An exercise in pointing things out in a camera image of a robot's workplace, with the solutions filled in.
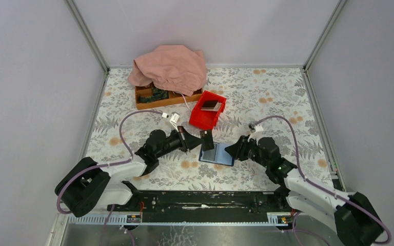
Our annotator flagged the red plastic bin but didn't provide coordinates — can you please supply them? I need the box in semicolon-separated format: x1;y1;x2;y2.
189;91;227;130

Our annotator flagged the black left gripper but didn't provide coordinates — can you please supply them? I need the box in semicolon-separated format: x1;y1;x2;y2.
155;126;204;159

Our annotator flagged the navy blue card holder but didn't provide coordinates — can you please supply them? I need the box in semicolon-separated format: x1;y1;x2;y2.
199;142;234;167

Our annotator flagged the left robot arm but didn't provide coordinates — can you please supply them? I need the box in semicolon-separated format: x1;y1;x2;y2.
54;126;204;217

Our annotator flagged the pink cloth garment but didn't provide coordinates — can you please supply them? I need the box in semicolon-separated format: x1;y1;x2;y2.
128;45;207;96

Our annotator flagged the wooden tray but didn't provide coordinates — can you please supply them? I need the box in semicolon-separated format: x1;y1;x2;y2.
134;84;203;110

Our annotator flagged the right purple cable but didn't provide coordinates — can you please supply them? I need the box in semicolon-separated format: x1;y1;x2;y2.
249;115;392;246

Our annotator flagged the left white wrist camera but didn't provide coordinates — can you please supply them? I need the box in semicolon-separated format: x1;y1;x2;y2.
162;112;180;131

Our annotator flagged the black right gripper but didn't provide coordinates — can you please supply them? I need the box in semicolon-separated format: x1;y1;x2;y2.
224;134;269;169

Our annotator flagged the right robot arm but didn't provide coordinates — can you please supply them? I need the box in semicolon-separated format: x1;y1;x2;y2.
225;136;385;245

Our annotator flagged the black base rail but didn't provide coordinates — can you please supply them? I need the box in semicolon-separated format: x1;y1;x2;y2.
107;190;293;223

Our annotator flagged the black card stack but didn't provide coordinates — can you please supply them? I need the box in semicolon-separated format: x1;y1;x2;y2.
201;100;223;112

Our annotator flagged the white drawstring cord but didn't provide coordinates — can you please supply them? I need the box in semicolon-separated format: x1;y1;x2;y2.
180;92;191;111

